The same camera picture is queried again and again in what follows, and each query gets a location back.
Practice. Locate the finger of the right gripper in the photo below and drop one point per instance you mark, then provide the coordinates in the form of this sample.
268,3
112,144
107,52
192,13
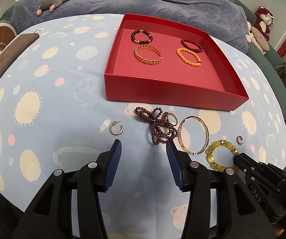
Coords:
252,169

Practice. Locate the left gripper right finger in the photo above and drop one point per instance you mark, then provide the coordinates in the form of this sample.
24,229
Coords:
220,204

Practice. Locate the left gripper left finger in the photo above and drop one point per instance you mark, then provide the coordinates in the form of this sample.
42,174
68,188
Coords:
49,213

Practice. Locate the thin rose gold bangle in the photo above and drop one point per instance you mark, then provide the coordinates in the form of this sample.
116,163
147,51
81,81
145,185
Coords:
193,136

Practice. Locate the gold chain cuff bangle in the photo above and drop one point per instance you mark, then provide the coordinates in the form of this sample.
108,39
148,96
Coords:
148,54

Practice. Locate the space pattern blue tablecloth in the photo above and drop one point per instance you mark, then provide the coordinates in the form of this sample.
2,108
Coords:
54,114

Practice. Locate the green sofa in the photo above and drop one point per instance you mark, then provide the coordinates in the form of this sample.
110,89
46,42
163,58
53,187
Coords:
268,63

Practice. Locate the beige dog plush toy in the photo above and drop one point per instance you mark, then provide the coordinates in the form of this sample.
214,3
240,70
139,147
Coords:
255,37

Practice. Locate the red shallow cardboard box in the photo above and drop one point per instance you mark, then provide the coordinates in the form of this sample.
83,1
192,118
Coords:
193,72

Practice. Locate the red monkey plush toy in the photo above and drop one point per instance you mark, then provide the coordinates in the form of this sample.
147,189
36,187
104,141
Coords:
264,19

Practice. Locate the brown leather pouch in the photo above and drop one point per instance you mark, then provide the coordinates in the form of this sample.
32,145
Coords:
14,49

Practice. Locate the blue grey blanket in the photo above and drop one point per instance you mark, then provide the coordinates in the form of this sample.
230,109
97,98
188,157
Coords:
222,19

